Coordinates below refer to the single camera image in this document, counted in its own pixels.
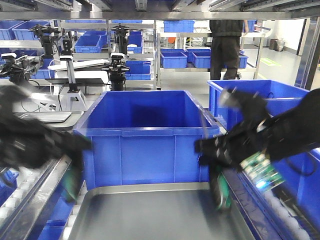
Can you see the green circuit board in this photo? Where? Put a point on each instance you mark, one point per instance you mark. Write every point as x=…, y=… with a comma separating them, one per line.
x=261, y=172

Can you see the steel tray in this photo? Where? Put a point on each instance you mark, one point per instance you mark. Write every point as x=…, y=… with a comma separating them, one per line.
x=165, y=211

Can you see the person in dark clothes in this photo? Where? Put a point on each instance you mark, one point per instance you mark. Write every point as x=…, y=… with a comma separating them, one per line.
x=225, y=47

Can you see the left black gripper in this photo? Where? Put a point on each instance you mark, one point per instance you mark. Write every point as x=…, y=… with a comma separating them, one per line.
x=30, y=143

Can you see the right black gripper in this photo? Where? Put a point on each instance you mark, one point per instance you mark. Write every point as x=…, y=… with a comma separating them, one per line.
x=230, y=149

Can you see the blue bin at right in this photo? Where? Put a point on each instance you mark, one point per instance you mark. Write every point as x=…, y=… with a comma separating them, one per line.
x=296, y=130

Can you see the large blue plastic bin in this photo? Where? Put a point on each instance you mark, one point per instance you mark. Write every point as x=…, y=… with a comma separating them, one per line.
x=144, y=137

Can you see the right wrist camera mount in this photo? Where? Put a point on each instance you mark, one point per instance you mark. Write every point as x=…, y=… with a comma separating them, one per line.
x=251, y=105

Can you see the green-handled screwdriver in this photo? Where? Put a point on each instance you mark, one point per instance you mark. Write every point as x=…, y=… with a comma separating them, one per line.
x=72, y=181
x=218, y=185

